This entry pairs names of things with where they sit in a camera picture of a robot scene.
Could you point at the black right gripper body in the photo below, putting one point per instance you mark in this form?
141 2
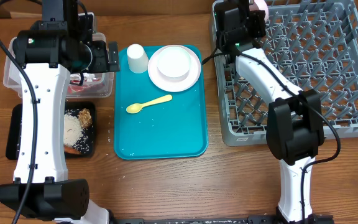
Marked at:
253 27

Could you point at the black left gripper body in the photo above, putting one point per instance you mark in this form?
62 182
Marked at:
99 60

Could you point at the red foil wrapper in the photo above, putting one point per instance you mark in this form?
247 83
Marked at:
89 86

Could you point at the brown food piece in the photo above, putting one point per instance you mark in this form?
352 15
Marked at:
85 118

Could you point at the white small bowl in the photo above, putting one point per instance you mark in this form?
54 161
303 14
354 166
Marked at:
174 62

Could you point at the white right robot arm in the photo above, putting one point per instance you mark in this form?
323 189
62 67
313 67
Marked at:
295 123

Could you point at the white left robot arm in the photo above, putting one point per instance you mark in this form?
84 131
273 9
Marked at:
41 187

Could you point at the grey dishwasher rack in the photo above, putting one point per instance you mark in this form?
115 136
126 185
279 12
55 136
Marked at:
315 45

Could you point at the clear plastic bin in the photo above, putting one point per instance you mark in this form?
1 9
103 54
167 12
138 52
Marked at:
54 66

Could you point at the white paper cup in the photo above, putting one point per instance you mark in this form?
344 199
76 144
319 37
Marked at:
137 58

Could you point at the yellow plastic spoon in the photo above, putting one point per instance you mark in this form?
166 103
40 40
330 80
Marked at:
137 107

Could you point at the white round plate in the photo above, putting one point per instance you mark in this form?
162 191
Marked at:
173 85

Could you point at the black tray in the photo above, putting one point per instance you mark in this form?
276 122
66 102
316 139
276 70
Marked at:
85 146

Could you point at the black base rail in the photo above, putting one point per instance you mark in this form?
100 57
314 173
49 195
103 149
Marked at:
254 219

